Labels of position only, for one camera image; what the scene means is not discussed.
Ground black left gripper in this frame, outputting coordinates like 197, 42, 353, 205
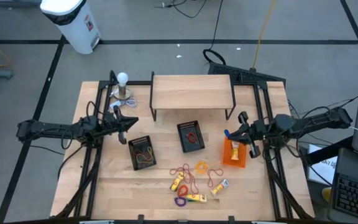
103, 105, 139, 146

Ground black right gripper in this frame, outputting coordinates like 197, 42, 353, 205
228, 111, 272, 159

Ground yellow green crayon box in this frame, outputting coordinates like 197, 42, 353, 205
185, 193, 208, 204
210, 179, 230, 197
230, 140, 241, 161
170, 170, 186, 192

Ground dark red lanyard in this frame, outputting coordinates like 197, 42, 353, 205
134, 147, 150, 163

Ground yellow lanyard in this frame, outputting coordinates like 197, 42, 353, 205
137, 145, 155, 166

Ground black desk bar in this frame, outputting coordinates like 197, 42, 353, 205
303, 136, 354, 166

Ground black plastic mesh basket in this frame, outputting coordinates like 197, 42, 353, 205
176, 120, 206, 154
127, 134, 157, 171

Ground orange plastic mesh basket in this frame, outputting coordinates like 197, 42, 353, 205
221, 136, 249, 169

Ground white bulb table lamp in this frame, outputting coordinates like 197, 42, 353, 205
113, 72, 133, 101

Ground black perforated panel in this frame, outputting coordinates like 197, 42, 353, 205
208, 61, 287, 85

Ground wooden shelf riser black legs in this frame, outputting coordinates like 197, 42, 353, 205
149, 71, 237, 122

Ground white paper sheet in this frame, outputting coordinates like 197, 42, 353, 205
306, 143, 338, 187

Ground small yellow object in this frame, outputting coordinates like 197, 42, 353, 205
321, 186, 333, 202

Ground white trash bin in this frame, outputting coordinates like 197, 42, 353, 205
39, 0, 103, 55

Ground open laptop with keyboard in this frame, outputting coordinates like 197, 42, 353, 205
327, 147, 358, 224

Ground grey floor object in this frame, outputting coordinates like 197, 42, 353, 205
0, 0, 43, 8

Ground white lamp cord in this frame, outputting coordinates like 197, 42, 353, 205
108, 96, 139, 111

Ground black rig frame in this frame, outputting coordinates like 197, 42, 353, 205
50, 79, 316, 220

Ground yellow cable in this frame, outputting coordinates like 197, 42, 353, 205
252, 0, 277, 70

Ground thin black cable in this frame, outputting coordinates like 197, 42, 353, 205
202, 0, 227, 65

